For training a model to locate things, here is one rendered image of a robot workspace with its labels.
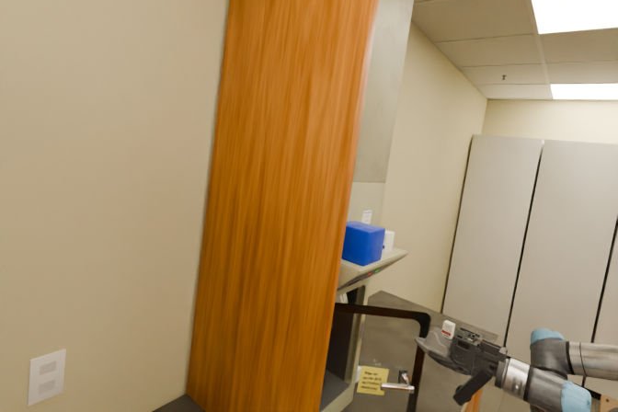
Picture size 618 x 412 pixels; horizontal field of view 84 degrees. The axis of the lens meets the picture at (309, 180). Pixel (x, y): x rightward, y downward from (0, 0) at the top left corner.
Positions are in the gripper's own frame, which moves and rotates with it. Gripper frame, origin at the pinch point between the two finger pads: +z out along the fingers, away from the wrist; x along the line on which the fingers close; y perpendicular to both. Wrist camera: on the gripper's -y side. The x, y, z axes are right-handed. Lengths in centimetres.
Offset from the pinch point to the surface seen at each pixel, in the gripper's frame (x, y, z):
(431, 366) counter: -58, -37, 10
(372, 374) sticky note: 6.2, -10.8, 8.8
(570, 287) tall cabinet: -293, -41, -38
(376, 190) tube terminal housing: -8.0, 37.4, 22.9
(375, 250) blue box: 9.2, 23.4, 12.2
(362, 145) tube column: 5, 51, 23
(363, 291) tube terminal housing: -13.7, 1.7, 24.8
